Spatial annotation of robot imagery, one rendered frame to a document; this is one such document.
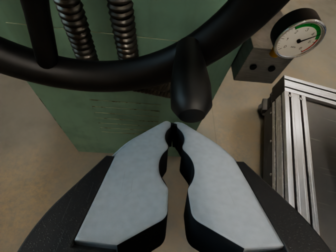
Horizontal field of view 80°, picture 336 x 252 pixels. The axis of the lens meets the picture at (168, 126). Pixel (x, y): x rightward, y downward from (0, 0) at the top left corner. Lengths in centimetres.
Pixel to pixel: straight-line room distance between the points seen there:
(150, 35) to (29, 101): 83
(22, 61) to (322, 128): 95
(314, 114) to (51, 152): 108
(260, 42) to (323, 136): 64
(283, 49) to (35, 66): 31
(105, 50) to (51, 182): 63
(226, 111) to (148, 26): 77
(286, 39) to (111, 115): 45
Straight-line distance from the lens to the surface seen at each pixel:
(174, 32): 38
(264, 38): 40
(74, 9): 23
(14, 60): 20
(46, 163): 95
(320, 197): 85
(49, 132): 100
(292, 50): 36
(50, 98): 60
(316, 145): 92
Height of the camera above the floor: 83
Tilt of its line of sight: 61 degrees down
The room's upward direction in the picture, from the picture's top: 14 degrees clockwise
